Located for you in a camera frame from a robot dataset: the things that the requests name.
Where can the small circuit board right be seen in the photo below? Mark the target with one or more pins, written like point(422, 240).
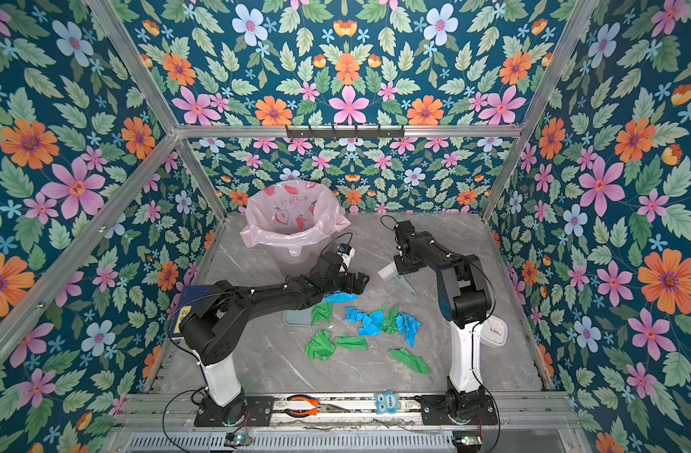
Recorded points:
point(467, 443)

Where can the green paper scrap lower left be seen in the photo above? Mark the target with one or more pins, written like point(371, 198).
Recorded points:
point(320, 347)

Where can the blue paper scrap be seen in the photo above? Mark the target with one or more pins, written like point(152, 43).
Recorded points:
point(408, 327)
point(339, 298)
point(370, 323)

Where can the small circuit board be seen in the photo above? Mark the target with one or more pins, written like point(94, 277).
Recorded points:
point(237, 440)
point(467, 443)

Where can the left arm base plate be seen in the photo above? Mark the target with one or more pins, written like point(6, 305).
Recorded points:
point(255, 411)

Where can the black hook rail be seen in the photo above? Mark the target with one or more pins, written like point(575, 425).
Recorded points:
point(337, 132)

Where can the aluminium frame rails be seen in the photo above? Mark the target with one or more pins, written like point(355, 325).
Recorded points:
point(129, 129)

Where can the pale green dustpan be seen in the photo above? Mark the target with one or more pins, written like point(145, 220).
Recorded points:
point(301, 318)

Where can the green paper scrap middle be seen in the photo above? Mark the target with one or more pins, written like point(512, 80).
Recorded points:
point(352, 343)

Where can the green paper scrap upper left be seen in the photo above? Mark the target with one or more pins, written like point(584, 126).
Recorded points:
point(321, 312)

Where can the blue paper scrap centre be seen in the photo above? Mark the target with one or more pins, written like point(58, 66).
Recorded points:
point(370, 323)

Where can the blue owl figurine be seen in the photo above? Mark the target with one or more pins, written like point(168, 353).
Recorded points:
point(388, 402)

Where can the dark blue book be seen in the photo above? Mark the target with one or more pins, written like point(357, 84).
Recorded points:
point(190, 297)

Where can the white brush holder stand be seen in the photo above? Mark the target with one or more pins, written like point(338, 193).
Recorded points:
point(494, 332)

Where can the pale green hand brush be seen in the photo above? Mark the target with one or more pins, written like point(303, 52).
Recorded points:
point(392, 277)

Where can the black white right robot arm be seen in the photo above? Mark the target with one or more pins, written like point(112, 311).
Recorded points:
point(463, 295)

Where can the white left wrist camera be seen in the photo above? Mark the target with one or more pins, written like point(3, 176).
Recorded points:
point(346, 252)

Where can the silver mesh waste basket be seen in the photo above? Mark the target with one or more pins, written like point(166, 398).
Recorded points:
point(295, 259)

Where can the green paper scrap lower right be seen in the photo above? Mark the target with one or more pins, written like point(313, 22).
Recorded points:
point(413, 362)

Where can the green paper scrap centre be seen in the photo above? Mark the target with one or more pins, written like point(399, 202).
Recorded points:
point(389, 324)

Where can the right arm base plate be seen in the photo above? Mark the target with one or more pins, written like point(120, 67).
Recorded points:
point(454, 409)

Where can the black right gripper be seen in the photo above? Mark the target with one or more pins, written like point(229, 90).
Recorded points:
point(402, 269)

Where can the small circuit board left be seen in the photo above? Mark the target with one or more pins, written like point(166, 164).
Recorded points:
point(237, 440)

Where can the blue paper scrap right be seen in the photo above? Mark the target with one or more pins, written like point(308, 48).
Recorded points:
point(408, 327)

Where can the green paper scrap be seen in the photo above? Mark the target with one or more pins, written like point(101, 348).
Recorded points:
point(352, 343)
point(389, 324)
point(413, 362)
point(320, 347)
point(321, 312)

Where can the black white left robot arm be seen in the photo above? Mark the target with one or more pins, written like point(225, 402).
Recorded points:
point(215, 322)

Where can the blue paper scrap top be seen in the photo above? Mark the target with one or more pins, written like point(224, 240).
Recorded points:
point(339, 298)

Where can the orange handled pliers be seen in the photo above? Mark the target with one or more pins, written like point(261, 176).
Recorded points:
point(304, 406)

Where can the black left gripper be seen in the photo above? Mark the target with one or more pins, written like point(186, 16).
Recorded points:
point(351, 286)

